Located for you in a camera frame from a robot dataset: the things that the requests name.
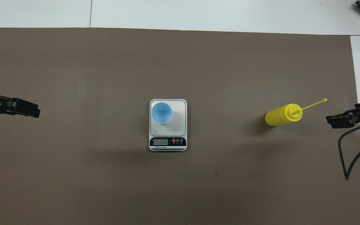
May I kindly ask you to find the yellow squeeze bottle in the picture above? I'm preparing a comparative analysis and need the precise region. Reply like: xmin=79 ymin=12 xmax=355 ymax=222
xmin=264 ymin=98 xmax=328 ymax=127

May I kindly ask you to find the light blue plastic cup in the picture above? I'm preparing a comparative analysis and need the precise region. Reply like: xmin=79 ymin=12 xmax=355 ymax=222
xmin=151 ymin=102 xmax=173 ymax=124

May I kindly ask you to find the silver digital kitchen scale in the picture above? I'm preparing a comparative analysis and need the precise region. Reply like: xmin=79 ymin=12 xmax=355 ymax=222
xmin=149 ymin=99 xmax=188 ymax=153

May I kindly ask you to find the brown table mat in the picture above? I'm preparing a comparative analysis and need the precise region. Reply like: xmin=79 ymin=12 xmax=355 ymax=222
xmin=0 ymin=27 xmax=360 ymax=225

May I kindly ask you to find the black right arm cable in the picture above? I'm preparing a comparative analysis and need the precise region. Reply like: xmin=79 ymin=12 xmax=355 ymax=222
xmin=338 ymin=116 xmax=360 ymax=181

